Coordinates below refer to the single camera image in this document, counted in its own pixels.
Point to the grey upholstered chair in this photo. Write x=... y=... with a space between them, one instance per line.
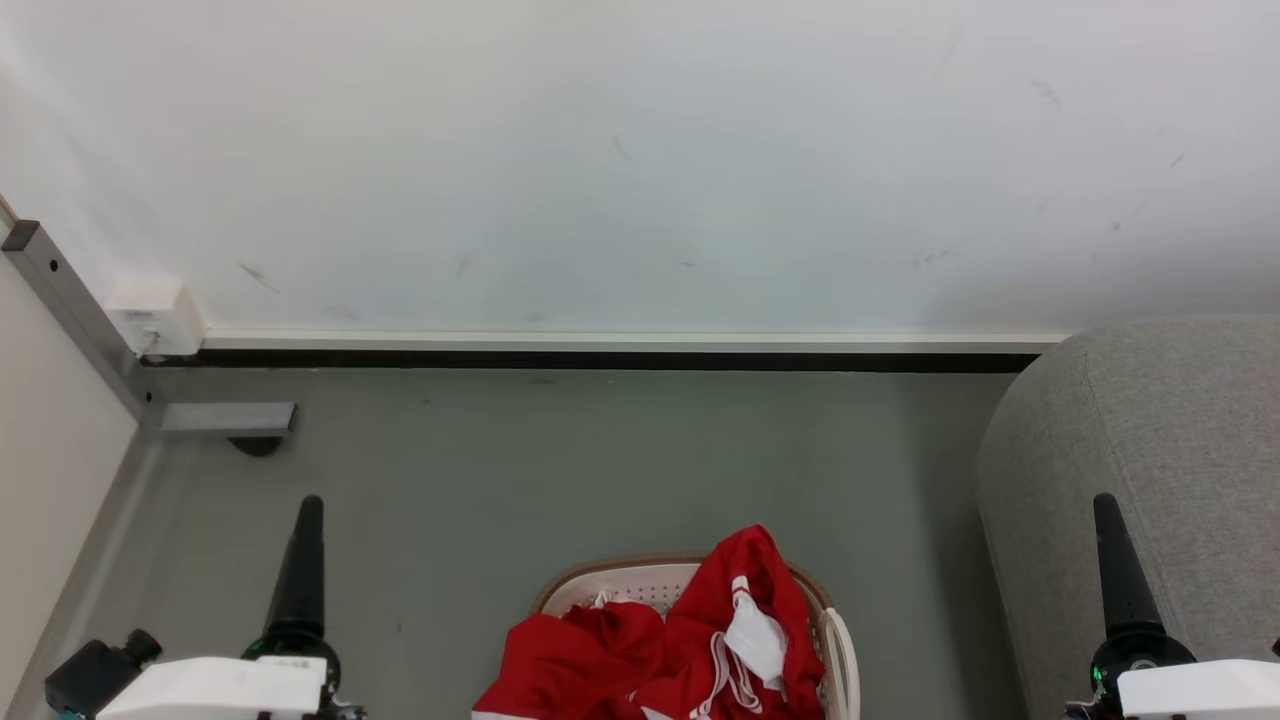
x=1200 y=450

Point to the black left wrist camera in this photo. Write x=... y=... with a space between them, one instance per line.
x=92 y=672

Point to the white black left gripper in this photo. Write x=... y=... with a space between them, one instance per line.
x=220 y=690

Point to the white and black skirting board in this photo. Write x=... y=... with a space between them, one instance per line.
x=600 y=345

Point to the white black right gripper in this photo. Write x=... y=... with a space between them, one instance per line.
x=1190 y=690

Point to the cream plastic laundry basket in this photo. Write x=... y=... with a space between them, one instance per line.
x=640 y=585

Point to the red garment with white lining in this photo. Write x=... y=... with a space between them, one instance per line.
x=760 y=575

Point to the grey aluminium frame post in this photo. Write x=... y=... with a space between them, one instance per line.
x=60 y=290

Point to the black rubber frame foot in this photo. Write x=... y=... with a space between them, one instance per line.
x=256 y=446

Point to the white wall socket box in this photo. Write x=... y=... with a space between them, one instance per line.
x=158 y=315

